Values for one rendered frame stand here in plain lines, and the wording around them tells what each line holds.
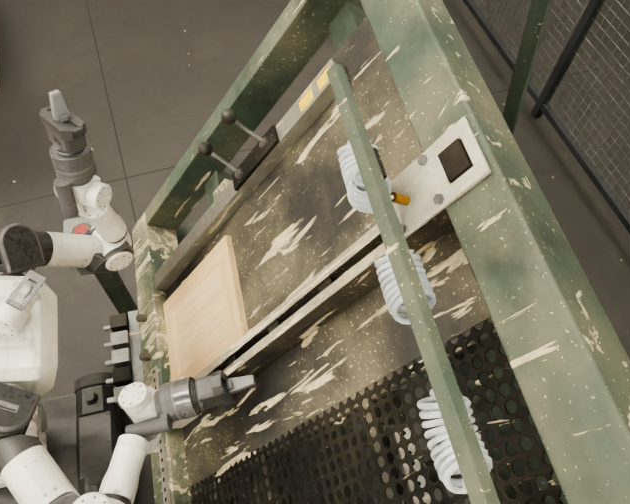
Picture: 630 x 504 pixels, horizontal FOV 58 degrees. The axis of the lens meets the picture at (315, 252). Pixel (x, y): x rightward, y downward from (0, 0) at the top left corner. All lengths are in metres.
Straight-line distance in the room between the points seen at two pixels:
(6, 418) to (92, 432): 1.22
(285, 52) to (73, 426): 1.73
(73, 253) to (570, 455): 1.26
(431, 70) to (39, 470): 1.02
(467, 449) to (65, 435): 2.11
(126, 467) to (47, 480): 0.15
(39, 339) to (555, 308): 1.07
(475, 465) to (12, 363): 1.03
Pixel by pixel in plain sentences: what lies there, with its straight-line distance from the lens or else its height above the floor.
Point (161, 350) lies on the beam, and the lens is 1.77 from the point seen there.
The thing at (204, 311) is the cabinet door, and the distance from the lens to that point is 1.59.
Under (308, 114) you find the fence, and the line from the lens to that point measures 1.30.
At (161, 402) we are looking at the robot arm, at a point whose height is 1.27.
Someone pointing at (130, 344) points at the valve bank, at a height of 0.74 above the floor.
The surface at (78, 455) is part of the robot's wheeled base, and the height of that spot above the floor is 0.18.
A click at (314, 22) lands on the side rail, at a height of 1.63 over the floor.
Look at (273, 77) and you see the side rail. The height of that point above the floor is 1.48.
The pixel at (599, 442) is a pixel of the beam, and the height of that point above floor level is 1.91.
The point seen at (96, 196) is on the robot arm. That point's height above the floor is 1.42.
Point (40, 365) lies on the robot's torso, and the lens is 1.38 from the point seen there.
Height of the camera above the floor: 2.52
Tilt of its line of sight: 60 degrees down
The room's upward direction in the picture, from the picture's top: 5 degrees clockwise
